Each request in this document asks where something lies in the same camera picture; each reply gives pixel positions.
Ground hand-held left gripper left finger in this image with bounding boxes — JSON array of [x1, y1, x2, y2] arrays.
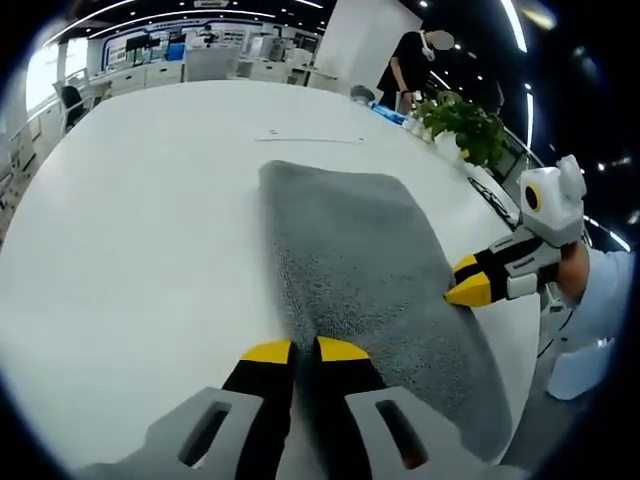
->
[[74, 338, 297, 480]]

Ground coiled black cable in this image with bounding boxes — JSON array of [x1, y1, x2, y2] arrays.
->
[[467, 177, 521, 221]]

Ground green potted plant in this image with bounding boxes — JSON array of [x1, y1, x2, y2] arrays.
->
[[412, 89, 511, 169]]

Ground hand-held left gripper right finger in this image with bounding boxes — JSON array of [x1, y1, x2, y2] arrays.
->
[[310, 335, 534, 480]]

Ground person's right hand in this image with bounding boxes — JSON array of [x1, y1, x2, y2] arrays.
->
[[552, 243, 599, 305]]

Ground white table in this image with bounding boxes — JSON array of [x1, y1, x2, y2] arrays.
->
[[0, 78, 546, 474]]

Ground white low cabinets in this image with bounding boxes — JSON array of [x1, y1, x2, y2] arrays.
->
[[89, 62, 184, 99]]

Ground blue packet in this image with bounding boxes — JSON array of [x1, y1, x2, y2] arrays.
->
[[369, 102, 409, 124]]

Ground grey towel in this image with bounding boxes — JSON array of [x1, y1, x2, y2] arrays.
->
[[257, 159, 515, 464]]

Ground black-backed office chair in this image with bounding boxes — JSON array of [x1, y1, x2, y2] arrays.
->
[[53, 84, 96, 134]]

